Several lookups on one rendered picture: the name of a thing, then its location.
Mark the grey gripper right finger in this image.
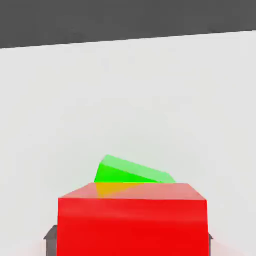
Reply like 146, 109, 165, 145
207, 233, 237, 256

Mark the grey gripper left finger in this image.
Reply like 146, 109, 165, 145
37, 224, 59, 256

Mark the small red cube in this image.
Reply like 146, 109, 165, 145
56, 182, 210, 256

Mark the small green cube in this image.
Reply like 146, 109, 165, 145
93, 154, 177, 184

